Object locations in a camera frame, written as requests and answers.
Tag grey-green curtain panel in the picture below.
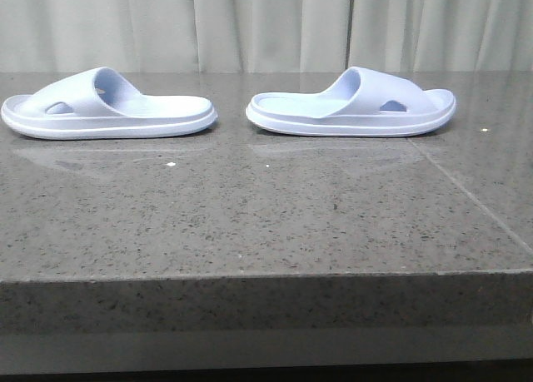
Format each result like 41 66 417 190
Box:
1 0 353 72
346 0 532 72

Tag grey-green curtain right panel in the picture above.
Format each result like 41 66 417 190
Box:
346 0 532 72

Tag light blue slipper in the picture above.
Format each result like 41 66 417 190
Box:
246 67 456 137
1 67 217 140

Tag grey-green curtain left panel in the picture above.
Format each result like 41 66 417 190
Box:
1 0 353 72

